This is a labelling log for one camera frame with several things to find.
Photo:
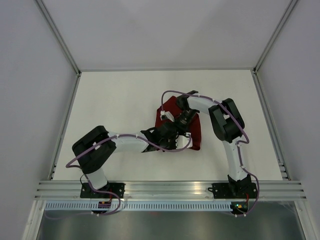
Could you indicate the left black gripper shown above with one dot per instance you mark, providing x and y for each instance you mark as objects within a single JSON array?
[{"x": 173, "y": 136}]

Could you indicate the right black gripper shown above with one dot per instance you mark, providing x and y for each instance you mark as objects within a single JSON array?
[{"x": 180, "y": 127}]

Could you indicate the dark red cloth napkin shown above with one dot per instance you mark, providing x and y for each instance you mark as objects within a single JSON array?
[{"x": 194, "y": 127}]

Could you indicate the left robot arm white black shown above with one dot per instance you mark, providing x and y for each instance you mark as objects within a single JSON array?
[{"x": 94, "y": 149}]

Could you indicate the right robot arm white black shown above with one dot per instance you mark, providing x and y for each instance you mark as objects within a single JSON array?
[{"x": 228, "y": 126}]

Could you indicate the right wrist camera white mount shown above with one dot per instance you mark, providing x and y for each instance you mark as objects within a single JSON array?
[{"x": 166, "y": 115}]

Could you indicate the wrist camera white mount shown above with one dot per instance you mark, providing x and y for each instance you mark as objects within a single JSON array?
[
  {"x": 166, "y": 115},
  {"x": 184, "y": 141}
]

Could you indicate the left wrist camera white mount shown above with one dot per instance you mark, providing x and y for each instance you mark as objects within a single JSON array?
[{"x": 184, "y": 141}]

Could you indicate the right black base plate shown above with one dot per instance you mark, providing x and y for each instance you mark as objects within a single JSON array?
[{"x": 225, "y": 191}]

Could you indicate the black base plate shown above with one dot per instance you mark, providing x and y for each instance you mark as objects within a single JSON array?
[
  {"x": 111, "y": 190},
  {"x": 225, "y": 191}
]

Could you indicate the white slotted cable duct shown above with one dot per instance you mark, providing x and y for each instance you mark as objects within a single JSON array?
[{"x": 216, "y": 206}]

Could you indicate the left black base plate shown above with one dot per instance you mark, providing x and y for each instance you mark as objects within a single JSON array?
[{"x": 111, "y": 190}]

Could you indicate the aluminium mounting rail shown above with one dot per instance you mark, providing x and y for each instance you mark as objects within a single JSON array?
[{"x": 278, "y": 190}]

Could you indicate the right aluminium frame post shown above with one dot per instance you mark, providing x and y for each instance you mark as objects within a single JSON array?
[{"x": 275, "y": 34}]

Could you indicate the aluminium frame post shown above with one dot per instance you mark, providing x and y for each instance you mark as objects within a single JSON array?
[
  {"x": 57, "y": 35},
  {"x": 275, "y": 34}
]

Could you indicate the left aluminium frame post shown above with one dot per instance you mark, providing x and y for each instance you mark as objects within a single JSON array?
[{"x": 57, "y": 35}]

